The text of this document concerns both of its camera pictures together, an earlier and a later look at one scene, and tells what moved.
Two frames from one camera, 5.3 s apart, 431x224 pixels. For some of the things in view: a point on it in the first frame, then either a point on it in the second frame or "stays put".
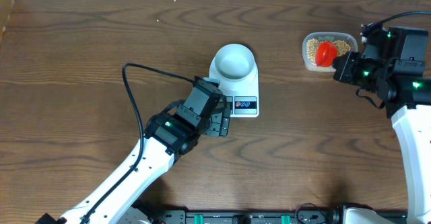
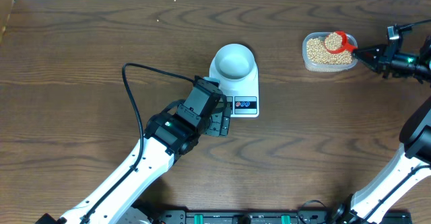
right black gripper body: (356, 71) -> (386, 62)
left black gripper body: (218, 124) stays put
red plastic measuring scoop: (325, 52) -> (337, 42)
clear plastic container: (319, 48) stays put
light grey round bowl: (234, 62) stays put
